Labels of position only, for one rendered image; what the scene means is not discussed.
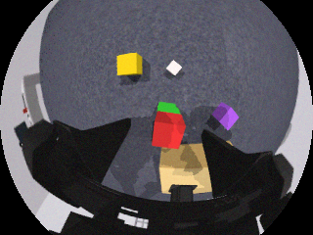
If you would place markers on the red block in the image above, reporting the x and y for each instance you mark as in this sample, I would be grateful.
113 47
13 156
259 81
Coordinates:
168 130

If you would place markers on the small white block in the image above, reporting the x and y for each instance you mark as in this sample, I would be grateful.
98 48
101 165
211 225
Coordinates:
174 68

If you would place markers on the purple block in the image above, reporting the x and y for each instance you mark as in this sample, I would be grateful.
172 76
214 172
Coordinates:
226 115

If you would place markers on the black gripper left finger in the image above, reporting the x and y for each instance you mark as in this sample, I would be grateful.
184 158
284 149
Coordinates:
96 146

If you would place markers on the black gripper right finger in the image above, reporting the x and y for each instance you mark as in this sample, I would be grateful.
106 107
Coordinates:
226 164

